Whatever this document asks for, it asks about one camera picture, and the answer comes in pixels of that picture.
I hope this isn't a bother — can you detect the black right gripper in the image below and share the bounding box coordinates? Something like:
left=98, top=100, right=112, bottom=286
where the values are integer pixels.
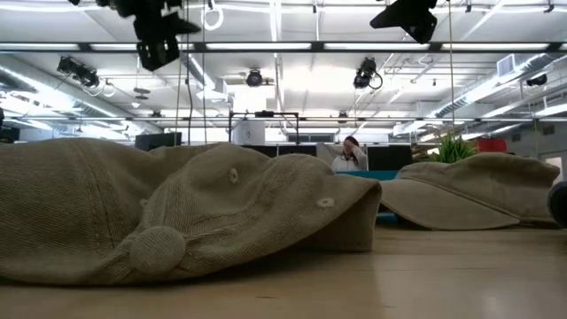
left=369, top=0, right=439, bottom=45

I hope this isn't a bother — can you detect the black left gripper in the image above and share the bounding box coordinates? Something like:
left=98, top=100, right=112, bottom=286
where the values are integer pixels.
left=132, top=11, right=203, bottom=44

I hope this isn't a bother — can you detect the beige corduroy baseball cap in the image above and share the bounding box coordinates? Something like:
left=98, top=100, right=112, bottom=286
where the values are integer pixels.
left=0, top=136, right=383, bottom=286
left=379, top=152, right=562, bottom=231

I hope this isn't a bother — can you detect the dark blue baseball cap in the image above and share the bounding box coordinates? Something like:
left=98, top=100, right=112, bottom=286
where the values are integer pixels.
left=547, top=180, right=567, bottom=230

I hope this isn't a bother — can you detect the white ceiling air vent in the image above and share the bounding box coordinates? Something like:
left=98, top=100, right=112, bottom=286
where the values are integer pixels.
left=495, top=52, right=529, bottom=79

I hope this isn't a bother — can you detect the black monitor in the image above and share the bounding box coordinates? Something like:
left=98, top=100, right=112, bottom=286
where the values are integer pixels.
left=135, top=131, right=183, bottom=152

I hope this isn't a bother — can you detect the white cabinet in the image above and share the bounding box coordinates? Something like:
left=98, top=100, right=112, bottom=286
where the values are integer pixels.
left=233, top=120, right=267, bottom=145

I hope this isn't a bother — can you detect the small green potted plant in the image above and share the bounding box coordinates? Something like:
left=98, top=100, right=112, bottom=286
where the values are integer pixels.
left=425, top=131, right=478, bottom=164

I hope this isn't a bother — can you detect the black partition panel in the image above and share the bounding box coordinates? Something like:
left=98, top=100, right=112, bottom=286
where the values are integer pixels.
left=241, top=144, right=321, bottom=159
left=366, top=144, right=414, bottom=172

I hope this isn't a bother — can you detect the red box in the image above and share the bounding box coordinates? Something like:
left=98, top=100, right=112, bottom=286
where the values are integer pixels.
left=477, top=137, right=509, bottom=154

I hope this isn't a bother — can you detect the person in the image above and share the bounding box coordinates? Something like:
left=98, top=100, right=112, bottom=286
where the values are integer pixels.
left=330, top=135, right=369, bottom=173

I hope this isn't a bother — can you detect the blue plastic bin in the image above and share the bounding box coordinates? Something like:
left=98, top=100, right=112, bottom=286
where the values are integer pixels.
left=335, top=170, right=400, bottom=224

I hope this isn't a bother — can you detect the black equipment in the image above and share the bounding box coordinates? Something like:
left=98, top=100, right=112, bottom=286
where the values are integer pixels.
left=0, top=105, right=21, bottom=144

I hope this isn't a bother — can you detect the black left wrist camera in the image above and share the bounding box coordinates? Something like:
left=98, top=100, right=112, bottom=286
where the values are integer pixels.
left=136, top=40, right=181, bottom=72

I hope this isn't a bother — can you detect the white hanging cable loop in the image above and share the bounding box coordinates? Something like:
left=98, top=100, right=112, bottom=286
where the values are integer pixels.
left=201, top=0, right=225, bottom=32

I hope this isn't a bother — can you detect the black overhead frame bar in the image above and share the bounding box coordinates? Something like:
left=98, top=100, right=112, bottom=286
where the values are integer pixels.
left=0, top=41, right=567, bottom=54

